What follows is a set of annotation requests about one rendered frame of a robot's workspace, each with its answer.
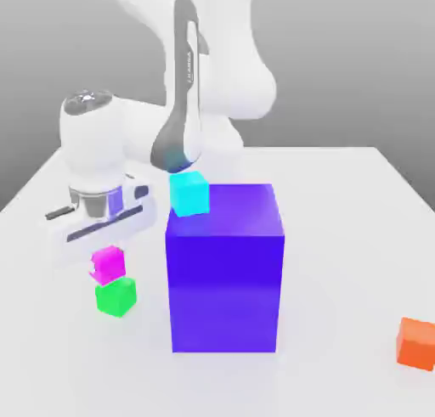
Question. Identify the small magenta cube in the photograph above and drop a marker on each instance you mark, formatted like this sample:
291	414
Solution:
109	264

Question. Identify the small green cube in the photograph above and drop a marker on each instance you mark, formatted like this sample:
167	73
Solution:
115	298

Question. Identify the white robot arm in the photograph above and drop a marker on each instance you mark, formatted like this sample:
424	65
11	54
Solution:
217	67

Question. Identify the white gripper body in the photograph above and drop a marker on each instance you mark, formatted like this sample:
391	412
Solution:
102	232

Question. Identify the small cyan cube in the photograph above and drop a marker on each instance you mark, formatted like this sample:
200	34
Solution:
190	194

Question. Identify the small orange cube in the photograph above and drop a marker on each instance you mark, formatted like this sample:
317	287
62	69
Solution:
416	344

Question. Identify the large blue box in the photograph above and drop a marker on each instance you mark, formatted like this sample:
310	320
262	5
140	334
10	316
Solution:
224	274

